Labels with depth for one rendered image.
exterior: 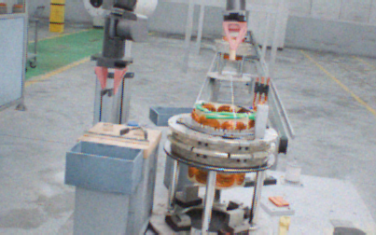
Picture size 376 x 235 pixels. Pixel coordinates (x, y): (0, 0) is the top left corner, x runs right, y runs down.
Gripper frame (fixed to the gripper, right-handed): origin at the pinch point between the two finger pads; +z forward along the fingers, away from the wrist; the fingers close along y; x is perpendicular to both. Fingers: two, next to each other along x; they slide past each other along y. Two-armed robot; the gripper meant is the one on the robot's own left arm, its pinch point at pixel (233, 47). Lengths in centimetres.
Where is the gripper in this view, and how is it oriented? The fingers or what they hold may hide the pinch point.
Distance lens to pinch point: 150.5
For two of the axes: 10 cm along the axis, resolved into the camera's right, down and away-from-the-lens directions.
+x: -9.9, -0.4, 1.6
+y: 1.5, 1.4, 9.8
